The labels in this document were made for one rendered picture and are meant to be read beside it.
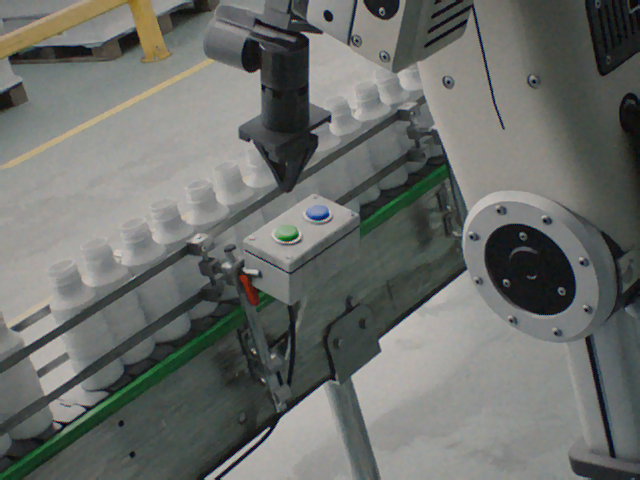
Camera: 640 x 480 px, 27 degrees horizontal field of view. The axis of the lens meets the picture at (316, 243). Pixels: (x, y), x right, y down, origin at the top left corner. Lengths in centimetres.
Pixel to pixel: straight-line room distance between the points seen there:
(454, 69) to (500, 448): 212
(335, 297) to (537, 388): 156
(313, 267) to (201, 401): 24
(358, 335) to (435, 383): 160
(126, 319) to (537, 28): 78
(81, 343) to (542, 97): 75
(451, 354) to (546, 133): 254
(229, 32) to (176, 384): 47
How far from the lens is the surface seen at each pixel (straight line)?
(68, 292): 167
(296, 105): 155
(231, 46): 156
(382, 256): 200
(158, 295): 174
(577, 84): 115
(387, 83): 206
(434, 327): 384
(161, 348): 176
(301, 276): 167
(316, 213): 171
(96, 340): 168
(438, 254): 210
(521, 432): 327
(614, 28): 118
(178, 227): 177
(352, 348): 196
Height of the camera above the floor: 172
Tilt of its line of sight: 22 degrees down
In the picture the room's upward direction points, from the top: 16 degrees counter-clockwise
